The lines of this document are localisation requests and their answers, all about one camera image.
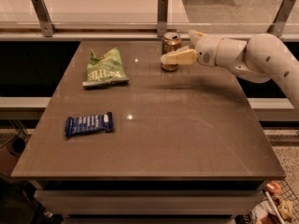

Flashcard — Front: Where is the green chip bag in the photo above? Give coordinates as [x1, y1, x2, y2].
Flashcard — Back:
[82, 47, 129, 89]

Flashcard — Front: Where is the wire basket with snacks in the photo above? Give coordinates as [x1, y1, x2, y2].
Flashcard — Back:
[249, 180, 299, 224]

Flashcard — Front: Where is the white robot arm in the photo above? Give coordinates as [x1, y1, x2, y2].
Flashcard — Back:
[161, 30, 299, 110]

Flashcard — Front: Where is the glass railing panel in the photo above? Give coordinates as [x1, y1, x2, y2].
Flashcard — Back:
[0, 0, 299, 26]

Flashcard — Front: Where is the blue snack bar wrapper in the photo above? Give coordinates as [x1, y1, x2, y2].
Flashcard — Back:
[64, 112, 114, 138]

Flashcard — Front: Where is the left metal railing bracket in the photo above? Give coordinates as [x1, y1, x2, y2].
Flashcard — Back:
[31, 0, 54, 37]

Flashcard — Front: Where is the metal railing bracket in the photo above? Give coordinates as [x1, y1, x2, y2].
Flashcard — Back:
[157, 0, 168, 37]
[266, 0, 297, 37]
[31, 0, 54, 37]

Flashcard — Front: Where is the orange soda can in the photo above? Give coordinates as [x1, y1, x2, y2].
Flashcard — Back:
[161, 32, 181, 72]

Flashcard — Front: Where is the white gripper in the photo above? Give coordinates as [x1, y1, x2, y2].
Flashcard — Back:
[161, 30, 247, 67]

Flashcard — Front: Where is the middle metal railing bracket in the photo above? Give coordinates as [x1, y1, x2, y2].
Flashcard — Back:
[157, 0, 168, 37]

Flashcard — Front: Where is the black round object on floor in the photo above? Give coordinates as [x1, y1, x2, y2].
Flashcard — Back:
[7, 137, 26, 157]

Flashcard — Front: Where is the right metal railing bracket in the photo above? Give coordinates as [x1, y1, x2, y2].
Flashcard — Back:
[266, 0, 297, 37]

